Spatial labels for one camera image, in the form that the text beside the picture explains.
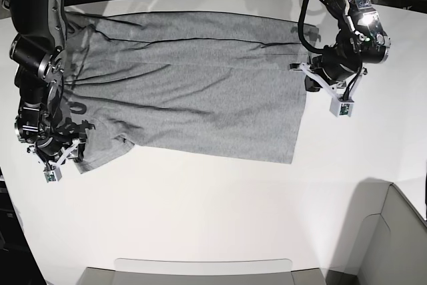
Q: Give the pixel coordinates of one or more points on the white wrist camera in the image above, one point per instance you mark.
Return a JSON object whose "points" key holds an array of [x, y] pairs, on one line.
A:
{"points": [[52, 169], [341, 92]]}

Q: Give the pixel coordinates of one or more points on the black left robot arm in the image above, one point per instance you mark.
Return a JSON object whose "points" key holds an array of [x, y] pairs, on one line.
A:
{"points": [[361, 39]]}

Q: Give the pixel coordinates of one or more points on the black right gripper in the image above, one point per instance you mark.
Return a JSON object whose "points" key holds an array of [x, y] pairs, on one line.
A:
{"points": [[54, 146]]}

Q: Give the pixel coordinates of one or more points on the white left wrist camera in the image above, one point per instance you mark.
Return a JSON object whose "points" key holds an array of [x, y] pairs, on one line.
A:
{"points": [[341, 92]]}

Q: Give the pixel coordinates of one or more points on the grey T-shirt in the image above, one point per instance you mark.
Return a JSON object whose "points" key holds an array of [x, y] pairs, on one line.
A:
{"points": [[201, 82]]}

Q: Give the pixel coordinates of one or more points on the grey bin at right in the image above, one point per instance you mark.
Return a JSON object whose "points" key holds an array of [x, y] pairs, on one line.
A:
{"points": [[397, 250]]}

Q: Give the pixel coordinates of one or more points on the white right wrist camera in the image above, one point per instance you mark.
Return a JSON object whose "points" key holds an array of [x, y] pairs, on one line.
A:
{"points": [[52, 169]]}

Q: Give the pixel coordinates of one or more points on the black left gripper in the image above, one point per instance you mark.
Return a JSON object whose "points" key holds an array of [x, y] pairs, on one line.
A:
{"points": [[333, 65]]}

